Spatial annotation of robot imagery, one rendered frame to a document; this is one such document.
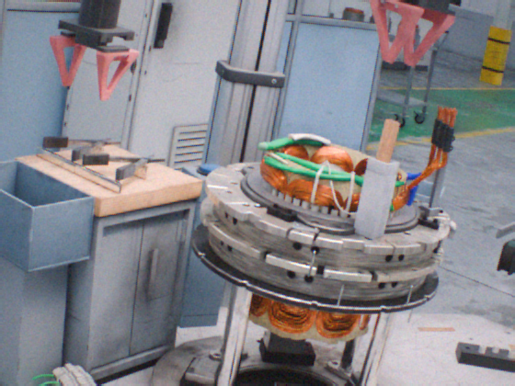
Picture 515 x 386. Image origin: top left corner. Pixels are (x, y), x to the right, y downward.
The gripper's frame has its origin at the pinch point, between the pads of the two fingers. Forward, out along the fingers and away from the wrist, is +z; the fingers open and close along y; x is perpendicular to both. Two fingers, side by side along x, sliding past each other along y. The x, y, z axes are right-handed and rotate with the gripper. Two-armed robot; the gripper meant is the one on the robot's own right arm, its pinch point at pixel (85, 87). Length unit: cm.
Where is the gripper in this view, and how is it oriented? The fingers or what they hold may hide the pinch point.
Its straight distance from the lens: 120.9
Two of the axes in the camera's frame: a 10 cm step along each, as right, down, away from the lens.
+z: -1.9, 9.3, 3.1
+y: 7.9, 3.3, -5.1
